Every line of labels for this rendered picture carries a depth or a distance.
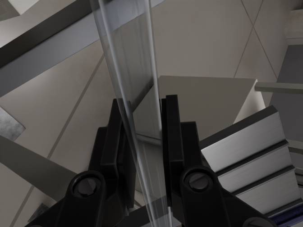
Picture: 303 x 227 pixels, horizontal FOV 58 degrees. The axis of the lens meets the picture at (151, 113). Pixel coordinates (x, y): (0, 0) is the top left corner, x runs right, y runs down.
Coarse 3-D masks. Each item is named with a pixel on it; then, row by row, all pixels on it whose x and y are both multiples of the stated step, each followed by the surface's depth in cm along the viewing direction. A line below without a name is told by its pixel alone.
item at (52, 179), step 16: (0, 112) 102; (0, 128) 103; (16, 128) 107; (0, 144) 74; (16, 144) 70; (0, 160) 68; (16, 160) 64; (32, 160) 61; (48, 160) 58; (32, 176) 57; (48, 176) 54; (64, 176) 52; (48, 192) 51; (64, 192) 49
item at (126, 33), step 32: (96, 0) 6; (128, 0) 6; (128, 32) 7; (128, 64) 8; (128, 96) 9; (128, 128) 10; (160, 128) 10; (160, 160) 12; (160, 192) 14; (160, 224) 18
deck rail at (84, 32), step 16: (80, 0) 23; (160, 0) 19; (64, 16) 22; (80, 16) 20; (32, 32) 23; (48, 32) 21; (64, 32) 20; (80, 32) 20; (96, 32) 20; (0, 48) 25; (16, 48) 22; (32, 48) 20; (48, 48) 20; (64, 48) 20; (80, 48) 21; (0, 64) 21; (16, 64) 21; (32, 64) 21; (48, 64) 21; (0, 80) 21; (16, 80) 21; (0, 96) 22
